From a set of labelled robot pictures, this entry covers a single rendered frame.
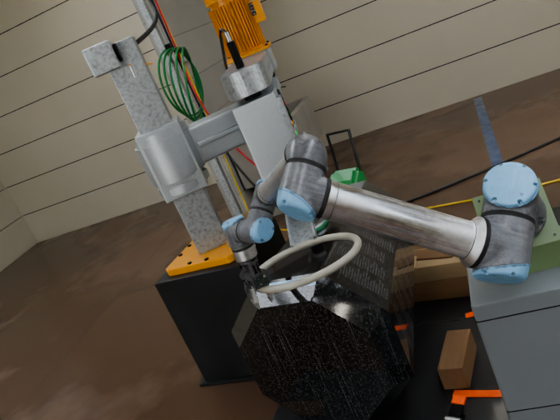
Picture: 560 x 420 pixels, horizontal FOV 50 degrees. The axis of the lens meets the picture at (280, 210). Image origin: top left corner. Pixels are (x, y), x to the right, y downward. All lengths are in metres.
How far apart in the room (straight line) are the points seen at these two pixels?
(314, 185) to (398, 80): 6.17
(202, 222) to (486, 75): 4.99
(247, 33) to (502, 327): 2.16
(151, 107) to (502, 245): 2.20
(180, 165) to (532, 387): 2.11
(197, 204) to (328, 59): 4.58
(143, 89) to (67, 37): 5.62
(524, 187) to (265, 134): 1.42
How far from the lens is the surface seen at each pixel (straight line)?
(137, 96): 3.41
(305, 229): 2.80
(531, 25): 7.73
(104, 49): 3.32
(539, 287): 2.00
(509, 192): 1.81
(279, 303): 2.67
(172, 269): 3.60
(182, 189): 3.42
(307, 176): 1.63
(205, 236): 3.56
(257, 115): 2.86
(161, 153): 3.37
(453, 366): 2.98
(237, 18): 3.49
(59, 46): 9.07
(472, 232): 1.75
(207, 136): 3.46
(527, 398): 2.21
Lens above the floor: 1.91
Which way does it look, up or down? 18 degrees down
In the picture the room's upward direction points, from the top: 24 degrees counter-clockwise
